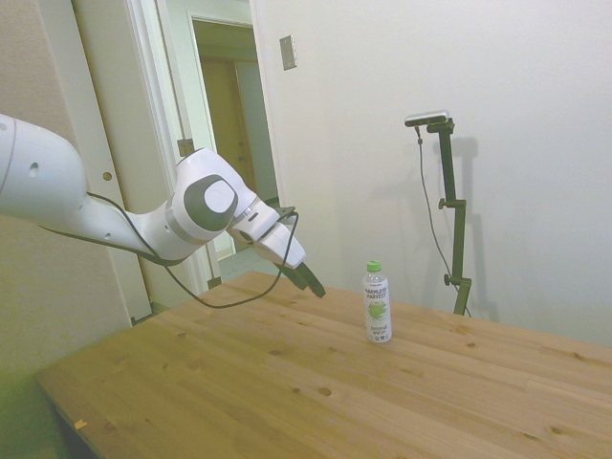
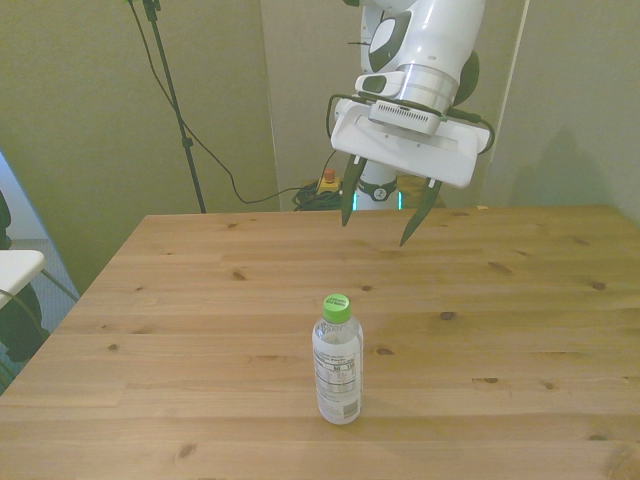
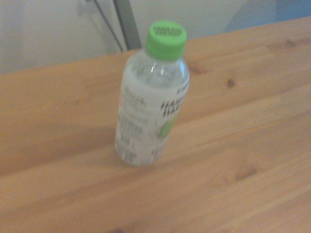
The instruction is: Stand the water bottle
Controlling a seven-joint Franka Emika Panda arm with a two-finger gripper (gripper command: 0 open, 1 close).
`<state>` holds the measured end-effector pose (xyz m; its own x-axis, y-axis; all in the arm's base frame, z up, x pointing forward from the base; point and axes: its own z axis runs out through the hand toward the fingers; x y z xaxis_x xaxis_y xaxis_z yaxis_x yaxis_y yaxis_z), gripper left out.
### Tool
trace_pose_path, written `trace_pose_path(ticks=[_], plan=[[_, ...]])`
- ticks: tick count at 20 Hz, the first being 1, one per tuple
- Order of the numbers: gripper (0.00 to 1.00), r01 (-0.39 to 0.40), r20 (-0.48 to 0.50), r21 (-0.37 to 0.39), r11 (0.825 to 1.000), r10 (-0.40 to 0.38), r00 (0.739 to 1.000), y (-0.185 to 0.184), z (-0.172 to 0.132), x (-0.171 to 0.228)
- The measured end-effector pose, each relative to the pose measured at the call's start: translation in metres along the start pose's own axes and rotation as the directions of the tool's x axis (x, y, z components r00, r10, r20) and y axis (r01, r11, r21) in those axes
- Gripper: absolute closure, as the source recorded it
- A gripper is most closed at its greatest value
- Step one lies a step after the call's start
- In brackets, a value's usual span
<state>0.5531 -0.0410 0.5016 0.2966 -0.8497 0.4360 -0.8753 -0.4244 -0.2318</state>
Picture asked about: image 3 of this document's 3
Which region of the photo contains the dark camera stand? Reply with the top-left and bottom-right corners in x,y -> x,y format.
113,0 -> 143,51

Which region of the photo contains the coconut water bottle green cap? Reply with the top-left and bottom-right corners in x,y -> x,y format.
114,20 -> 190,168

